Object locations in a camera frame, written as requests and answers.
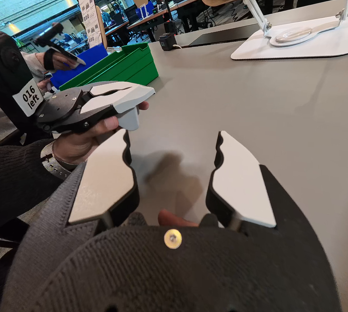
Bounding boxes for white adjustable stand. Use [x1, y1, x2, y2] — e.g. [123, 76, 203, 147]
[217, 0, 348, 61]

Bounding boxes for green plastic bin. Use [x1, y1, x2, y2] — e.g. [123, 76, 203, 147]
[59, 42, 159, 92]

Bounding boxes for black flat panel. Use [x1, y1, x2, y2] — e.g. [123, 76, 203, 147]
[189, 24, 259, 47]

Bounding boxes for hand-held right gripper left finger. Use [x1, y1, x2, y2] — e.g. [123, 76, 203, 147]
[68, 128, 140, 228]

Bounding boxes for blue plastic bin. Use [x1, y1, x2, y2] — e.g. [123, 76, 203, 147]
[50, 43, 109, 89]

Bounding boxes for grey desk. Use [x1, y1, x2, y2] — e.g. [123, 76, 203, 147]
[54, 0, 348, 312]

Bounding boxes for wooden-edged table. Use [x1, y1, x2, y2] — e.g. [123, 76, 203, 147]
[127, 0, 202, 43]

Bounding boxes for standing instruction sign board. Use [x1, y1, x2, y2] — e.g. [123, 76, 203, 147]
[73, 0, 108, 49]

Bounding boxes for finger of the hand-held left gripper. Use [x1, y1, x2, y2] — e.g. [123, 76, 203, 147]
[80, 85, 156, 114]
[90, 82, 134, 98]

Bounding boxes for person's right hand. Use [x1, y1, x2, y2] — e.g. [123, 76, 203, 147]
[158, 209, 199, 228]

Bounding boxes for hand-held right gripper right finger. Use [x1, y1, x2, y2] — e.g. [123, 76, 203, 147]
[206, 131, 277, 230]

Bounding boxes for person's left hand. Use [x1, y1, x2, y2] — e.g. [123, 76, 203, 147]
[53, 101, 149, 166]

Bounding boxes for silver wristwatch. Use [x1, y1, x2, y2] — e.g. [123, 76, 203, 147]
[41, 141, 79, 180]

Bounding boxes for small black device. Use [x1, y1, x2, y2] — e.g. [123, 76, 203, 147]
[158, 32, 177, 51]

